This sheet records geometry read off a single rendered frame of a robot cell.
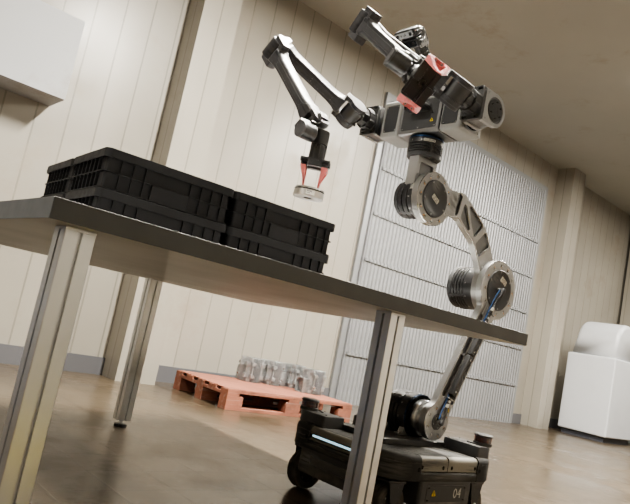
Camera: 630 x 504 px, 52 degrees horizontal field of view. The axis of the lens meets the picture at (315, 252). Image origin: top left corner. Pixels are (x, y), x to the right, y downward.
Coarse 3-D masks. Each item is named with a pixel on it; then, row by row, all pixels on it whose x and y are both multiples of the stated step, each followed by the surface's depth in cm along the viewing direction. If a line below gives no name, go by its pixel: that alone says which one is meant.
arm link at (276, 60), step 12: (288, 48) 236; (264, 60) 240; (276, 60) 235; (288, 60) 236; (288, 72) 231; (288, 84) 230; (300, 84) 230; (300, 96) 226; (300, 108) 226; (312, 108) 222
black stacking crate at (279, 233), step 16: (240, 208) 194; (256, 208) 197; (240, 224) 194; (256, 224) 197; (272, 224) 200; (288, 224) 205; (304, 224) 208; (288, 240) 204; (304, 240) 209; (320, 240) 212
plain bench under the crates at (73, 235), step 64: (64, 256) 118; (128, 256) 170; (192, 256) 130; (256, 256) 141; (64, 320) 119; (384, 320) 179; (448, 320) 186; (128, 384) 281; (384, 384) 176; (0, 448) 116
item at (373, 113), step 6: (366, 108) 259; (372, 108) 261; (378, 108) 259; (366, 114) 255; (372, 114) 257; (378, 114) 258; (360, 120) 255; (366, 120) 256; (372, 120) 257; (378, 120) 258; (360, 126) 259; (366, 126) 258; (372, 126) 258; (360, 132) 263; (366, 132) 260; (372, 132) 258
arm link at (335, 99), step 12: (276, 36) 239; (264, 48) 240; (276, 48) 237; (300, 60) 245; (300, 72) 247; (312, 72) 246; (312, 84) 248; (324, 84) 247; (324, 96) 249; (336, 96) 248; (348, 96) 247; (336, 108) 250; (360, 108) 248
